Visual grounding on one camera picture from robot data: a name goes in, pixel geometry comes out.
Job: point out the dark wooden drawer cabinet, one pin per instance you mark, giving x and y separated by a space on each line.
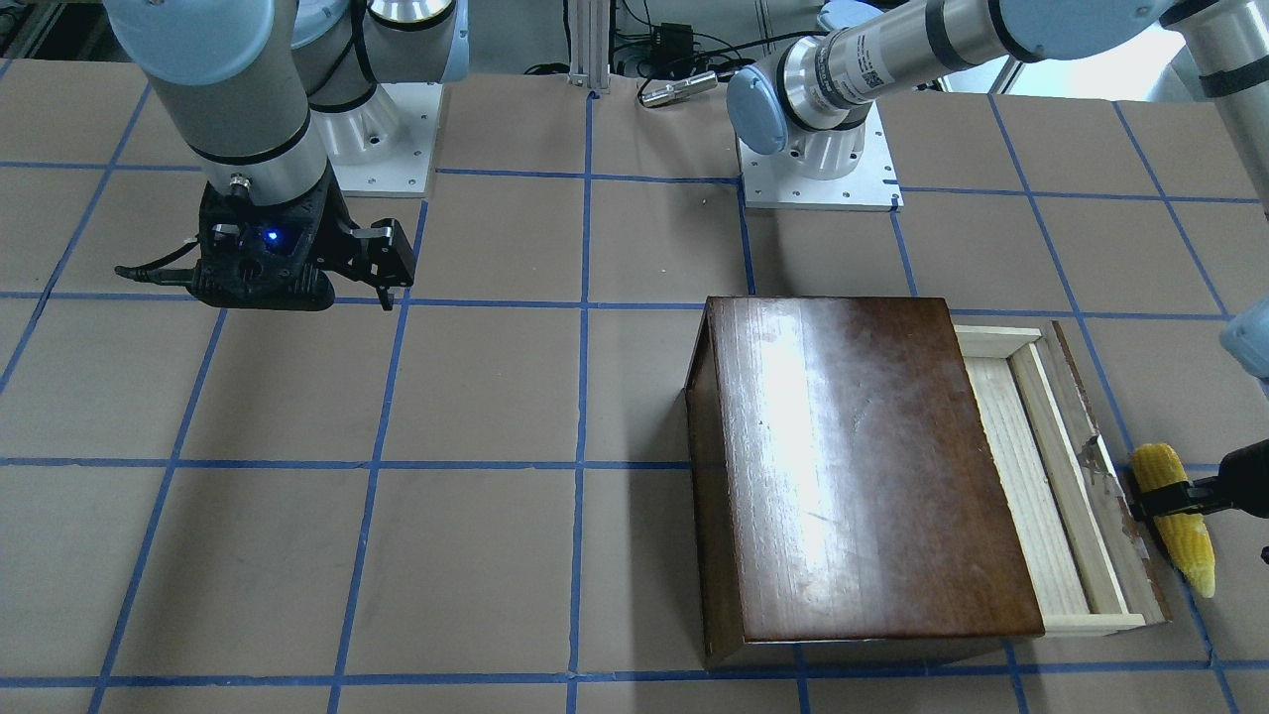
846 499

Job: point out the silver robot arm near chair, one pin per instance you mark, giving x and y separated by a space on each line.
823 84

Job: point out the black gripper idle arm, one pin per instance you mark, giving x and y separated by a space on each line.
381 258

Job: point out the black gripper working arm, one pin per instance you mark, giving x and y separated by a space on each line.
1247 469

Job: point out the yellow corn cob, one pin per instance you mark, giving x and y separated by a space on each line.
1186 538

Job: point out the light wood drawer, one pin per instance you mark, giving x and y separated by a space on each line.
1086 557

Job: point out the aluminium frame post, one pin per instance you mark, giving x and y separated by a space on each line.
589 41

